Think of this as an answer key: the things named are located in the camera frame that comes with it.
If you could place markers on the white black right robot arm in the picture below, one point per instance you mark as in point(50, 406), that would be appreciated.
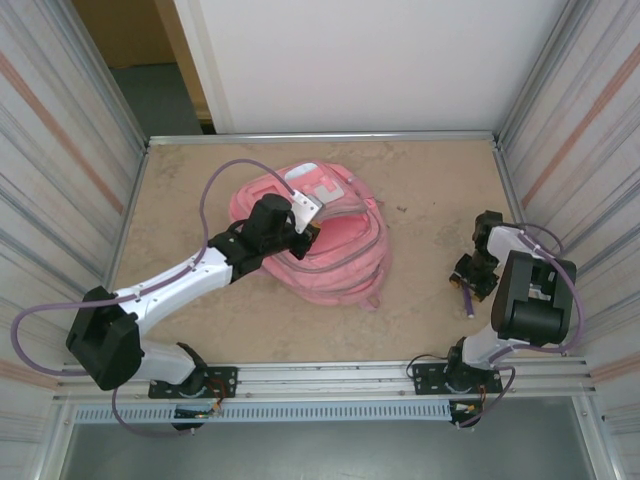
point(532, 305)

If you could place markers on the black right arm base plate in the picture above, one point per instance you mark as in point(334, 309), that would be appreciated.
point(425, 380)

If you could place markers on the pink backpack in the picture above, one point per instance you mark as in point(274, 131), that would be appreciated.
point(335, 260)

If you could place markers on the purple pen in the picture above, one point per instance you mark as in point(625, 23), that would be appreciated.
point(468, 302)

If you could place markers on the thin aluminium table edge rail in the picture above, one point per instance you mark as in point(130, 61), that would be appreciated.
point(375, 135)

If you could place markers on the brown wooden door jamb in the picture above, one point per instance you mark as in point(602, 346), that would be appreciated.
point(179, 45)

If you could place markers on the aluminium side rail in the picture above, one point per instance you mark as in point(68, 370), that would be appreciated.
point(133, 200)

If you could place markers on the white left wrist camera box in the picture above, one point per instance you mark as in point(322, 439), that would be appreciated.
point(307, 207)

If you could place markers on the long aluminium mounting rail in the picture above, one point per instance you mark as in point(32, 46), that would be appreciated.
point(325, 377)

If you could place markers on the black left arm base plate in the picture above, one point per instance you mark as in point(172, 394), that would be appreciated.
point(226, 382)

